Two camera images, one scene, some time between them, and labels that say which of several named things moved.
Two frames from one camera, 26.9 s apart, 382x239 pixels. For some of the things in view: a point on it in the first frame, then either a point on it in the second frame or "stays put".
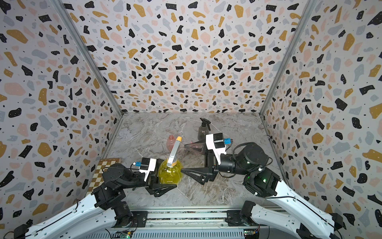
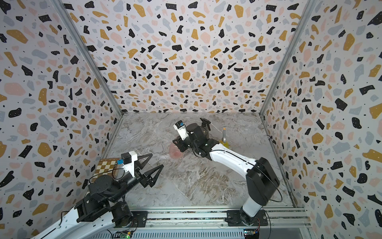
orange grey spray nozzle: (172, 160) to (224, 135)
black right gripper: (213, 167) to (179, 143)
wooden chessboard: (97, 178) stays put
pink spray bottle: (170, 142) to (174, 152)
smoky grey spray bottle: (202, 131) stays put
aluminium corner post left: (61, 8) stays put
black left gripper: (153, 183) to (144, 179)
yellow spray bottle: (170, 176) to (226, 144)
